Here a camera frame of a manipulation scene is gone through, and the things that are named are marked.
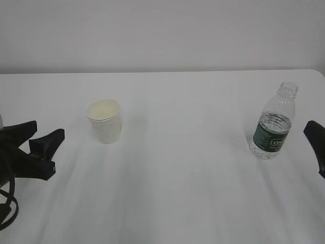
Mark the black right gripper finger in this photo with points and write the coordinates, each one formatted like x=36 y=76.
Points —
x=315 y=133

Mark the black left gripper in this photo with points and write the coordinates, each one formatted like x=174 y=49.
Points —
x=38 y=163

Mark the clear plastic water bottle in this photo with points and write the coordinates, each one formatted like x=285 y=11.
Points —
x=275 y=122

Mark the white paper cup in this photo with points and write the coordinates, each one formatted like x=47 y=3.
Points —
x=105 y=120

